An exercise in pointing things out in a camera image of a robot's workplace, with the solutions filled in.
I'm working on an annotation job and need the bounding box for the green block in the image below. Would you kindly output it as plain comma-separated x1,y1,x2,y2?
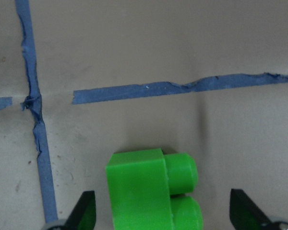
106,149,204,230

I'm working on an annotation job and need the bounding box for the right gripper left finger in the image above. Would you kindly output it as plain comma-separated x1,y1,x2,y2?
62,191,96,230

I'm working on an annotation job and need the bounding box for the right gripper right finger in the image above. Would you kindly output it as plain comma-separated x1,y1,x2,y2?
229,189,276,230

